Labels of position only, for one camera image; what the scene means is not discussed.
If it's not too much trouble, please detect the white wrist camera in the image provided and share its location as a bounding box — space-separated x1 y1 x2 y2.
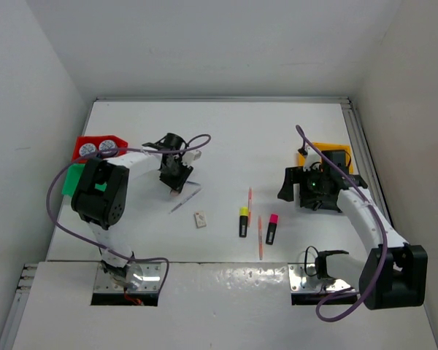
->
298 145 321 171
182 149 201 164

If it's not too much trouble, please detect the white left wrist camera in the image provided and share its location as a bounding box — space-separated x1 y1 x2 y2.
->
182 149 201 164

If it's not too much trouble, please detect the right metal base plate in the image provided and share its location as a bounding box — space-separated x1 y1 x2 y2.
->
288 263 350 295

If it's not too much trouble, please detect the small white eraser card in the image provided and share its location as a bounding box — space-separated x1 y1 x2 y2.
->
194 211 207 229

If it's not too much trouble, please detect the red plastic bin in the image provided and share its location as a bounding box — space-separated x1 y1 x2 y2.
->
72 135 128 160

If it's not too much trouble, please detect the grey purple pen lower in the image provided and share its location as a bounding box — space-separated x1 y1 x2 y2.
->
169 187 202 214

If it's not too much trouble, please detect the black plastic bin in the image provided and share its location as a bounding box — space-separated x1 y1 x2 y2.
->
299 198 342 213

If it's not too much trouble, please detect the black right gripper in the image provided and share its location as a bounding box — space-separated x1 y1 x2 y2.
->
277 165 329 201

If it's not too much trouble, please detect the green plastic bin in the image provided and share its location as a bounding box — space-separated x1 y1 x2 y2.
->
61 163 107 195

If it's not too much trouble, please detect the orange pen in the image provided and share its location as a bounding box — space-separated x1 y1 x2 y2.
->
258 215 264 261
247 187 253 227

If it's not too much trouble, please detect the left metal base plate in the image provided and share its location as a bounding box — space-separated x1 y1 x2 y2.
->
93 262 163 294

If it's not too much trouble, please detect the yellow highlighter marker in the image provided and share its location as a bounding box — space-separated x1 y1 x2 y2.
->
239 206 249 238

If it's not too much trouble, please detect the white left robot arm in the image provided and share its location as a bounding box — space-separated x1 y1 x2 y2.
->
71 133 201 281

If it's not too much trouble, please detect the metal base plate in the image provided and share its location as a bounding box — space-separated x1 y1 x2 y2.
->
93 262 163 294
288 263 350 295

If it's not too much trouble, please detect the pink highlighter marker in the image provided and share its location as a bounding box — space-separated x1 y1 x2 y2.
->
266 214 279 245

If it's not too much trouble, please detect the yellow plastic bin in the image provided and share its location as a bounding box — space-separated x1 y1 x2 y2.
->
296 142 354 174

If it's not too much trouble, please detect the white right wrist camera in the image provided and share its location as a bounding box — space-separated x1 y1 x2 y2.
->
298 145 321 171

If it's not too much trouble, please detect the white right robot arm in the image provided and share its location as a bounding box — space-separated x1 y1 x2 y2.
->
277 149 428 310

